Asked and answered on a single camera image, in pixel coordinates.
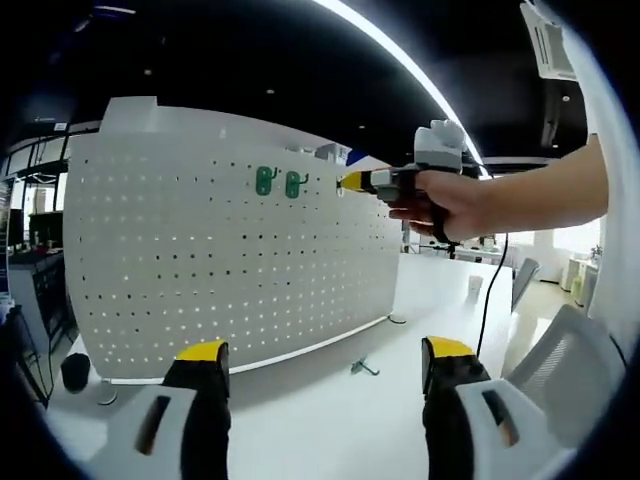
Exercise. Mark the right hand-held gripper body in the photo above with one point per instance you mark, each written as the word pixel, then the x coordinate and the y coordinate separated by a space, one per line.
pixel 440 150

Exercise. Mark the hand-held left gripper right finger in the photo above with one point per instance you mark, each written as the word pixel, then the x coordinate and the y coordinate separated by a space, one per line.
pixel 442 430

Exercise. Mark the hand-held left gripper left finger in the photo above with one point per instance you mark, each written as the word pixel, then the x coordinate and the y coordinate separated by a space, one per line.
pixel 205 435

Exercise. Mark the green hook assembly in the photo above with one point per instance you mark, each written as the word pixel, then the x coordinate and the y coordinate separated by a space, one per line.
pixel 291 185
pixel 357 366
pixel 262 182

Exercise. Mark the white perforated mounting plate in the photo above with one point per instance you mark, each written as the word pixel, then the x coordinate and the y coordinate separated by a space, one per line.
pixel 200 280

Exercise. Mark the person's right hand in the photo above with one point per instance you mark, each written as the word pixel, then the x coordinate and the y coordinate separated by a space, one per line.
pixel 460 205

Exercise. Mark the long ceiling light strip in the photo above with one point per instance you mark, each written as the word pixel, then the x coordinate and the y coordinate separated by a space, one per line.
pixel 400 47

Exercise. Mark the white mesh office chair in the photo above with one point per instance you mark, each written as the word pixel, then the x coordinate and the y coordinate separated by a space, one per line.
pixel 565 360

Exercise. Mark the small white cup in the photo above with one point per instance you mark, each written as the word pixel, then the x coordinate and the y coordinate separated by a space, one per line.
pixel 475 288

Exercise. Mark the black round container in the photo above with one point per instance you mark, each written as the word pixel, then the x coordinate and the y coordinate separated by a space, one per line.
pixel 75 372

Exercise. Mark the white ceiling air vent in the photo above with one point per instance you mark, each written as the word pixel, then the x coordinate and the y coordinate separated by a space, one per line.
pixel 550 45

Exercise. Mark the potted plant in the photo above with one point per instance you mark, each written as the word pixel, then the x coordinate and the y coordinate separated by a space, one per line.
pixel 597 251

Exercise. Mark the person's white shirt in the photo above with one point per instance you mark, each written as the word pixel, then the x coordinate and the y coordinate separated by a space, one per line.
pixel 615 250

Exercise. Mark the grey equipment cabinet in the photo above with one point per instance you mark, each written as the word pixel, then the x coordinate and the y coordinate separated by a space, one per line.
pixel 52 300

